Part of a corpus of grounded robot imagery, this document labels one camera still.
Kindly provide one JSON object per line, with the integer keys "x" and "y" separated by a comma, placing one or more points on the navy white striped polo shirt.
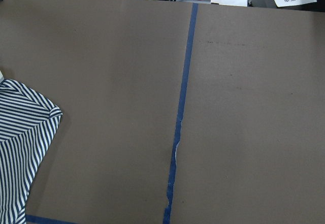
{"x": 29, "y": 122}

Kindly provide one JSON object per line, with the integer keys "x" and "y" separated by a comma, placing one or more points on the brown paper table cover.
{"x": 173, "y": 112}

